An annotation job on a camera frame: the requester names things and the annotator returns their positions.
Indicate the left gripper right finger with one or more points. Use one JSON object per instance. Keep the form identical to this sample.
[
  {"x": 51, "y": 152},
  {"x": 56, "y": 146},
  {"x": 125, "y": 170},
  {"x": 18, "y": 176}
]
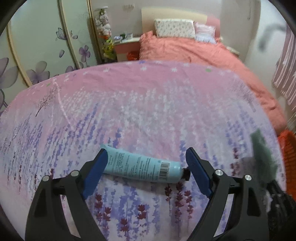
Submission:
[{"x": 247, "y": 219}]

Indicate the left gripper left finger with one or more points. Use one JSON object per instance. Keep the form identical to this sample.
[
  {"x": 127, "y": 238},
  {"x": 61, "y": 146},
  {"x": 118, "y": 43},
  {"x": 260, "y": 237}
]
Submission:
[{"x": 46, "y": 219}]

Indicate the light blue cream tube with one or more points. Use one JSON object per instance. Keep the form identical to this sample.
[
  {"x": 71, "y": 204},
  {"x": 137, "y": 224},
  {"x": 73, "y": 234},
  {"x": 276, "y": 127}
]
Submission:
[{"x": 139, "y": 167}]

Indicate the orange laundry basket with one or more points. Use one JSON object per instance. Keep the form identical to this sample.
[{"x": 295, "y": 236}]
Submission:
[{"x": 287, "y": 143}]

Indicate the pink floral tablecloth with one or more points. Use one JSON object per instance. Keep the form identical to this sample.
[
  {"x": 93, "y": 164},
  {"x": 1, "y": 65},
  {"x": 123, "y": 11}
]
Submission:
[{"x": 154, "y": 108}]

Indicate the pink striped curtain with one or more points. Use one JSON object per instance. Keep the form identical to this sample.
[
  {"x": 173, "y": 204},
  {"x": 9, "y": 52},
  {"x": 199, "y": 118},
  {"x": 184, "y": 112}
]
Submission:
[{"x": 284, "y": 76}]

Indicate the green frog plush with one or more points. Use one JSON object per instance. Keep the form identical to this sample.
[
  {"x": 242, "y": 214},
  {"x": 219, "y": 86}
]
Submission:
[{"x": 108, "y": 50}]

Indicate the sliding wardrobe floral doors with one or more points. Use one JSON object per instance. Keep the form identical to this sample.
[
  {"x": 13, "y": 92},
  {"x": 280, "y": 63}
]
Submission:
[{"x": 44, "y": 39}]

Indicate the left pink nightstand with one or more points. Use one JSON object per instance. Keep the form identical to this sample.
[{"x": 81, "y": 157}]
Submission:
[{"x": 124, "y": 47}]

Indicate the pink striped pillow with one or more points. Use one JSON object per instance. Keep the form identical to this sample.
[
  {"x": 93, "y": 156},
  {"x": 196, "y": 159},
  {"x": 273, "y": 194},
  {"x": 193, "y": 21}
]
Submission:
[{"x": 205, "y": 33}]

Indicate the salmon pink duvet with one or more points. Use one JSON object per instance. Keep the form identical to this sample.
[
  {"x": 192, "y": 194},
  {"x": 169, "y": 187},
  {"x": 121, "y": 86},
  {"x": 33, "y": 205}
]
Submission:
[{"x": 217, "y": 55}]

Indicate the hanging plush toy column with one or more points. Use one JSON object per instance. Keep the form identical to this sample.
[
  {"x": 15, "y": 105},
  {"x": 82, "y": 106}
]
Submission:
[{"x": 102, "y": 23}]

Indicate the floral white pillow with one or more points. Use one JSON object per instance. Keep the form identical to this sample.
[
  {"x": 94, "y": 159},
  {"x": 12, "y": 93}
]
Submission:
[{"x": 181, "y": 28}]

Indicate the wall power socket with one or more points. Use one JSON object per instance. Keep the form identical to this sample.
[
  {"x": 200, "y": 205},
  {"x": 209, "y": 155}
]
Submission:
[{"x": 128, "y": 7}]

